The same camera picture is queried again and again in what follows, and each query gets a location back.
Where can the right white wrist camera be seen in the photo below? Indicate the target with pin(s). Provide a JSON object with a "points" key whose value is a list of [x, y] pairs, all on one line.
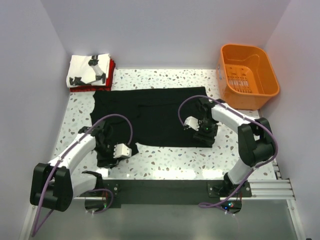
{"points": [[191, 123]]}

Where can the orange plastic basket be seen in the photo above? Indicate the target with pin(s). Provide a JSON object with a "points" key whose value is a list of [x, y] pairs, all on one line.
{"points": [[245, 77]]}

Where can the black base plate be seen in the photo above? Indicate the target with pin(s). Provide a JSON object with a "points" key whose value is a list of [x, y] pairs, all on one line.
{"points": [[203, 193]]}

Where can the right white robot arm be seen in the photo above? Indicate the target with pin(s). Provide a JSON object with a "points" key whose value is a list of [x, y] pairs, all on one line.
{"points": [[254, 136]]}

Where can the black t shirt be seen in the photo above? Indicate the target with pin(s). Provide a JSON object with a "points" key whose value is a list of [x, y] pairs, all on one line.
{"points": [[149, 116]]}

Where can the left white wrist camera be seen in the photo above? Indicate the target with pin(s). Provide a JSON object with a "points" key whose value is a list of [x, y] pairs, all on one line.
{"points": [[121, 151]]}

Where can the aluminium rail frame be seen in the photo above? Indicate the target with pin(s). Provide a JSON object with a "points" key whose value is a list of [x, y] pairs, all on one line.
{"points": [[259, 189]]}

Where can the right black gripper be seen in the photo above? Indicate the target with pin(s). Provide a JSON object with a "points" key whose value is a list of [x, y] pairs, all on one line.
{"points": [[208, 138]]}

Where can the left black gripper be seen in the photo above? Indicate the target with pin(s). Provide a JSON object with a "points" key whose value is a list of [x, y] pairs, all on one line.
{"points": [[103, 162]]}

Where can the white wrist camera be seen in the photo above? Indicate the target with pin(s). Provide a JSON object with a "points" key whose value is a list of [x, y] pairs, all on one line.
{"points": [[191, 123], [121, 151]]}

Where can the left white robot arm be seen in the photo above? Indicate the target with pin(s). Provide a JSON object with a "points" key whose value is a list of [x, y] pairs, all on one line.
{"points": [[61, 189]]}

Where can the folded white printed t shirt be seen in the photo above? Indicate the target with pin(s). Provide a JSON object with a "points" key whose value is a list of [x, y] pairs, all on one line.
{"points": [[88, 70]]}

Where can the folded red t shirt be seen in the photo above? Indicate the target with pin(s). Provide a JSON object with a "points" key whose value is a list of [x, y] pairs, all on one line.
{"points": [[105, 87]]}

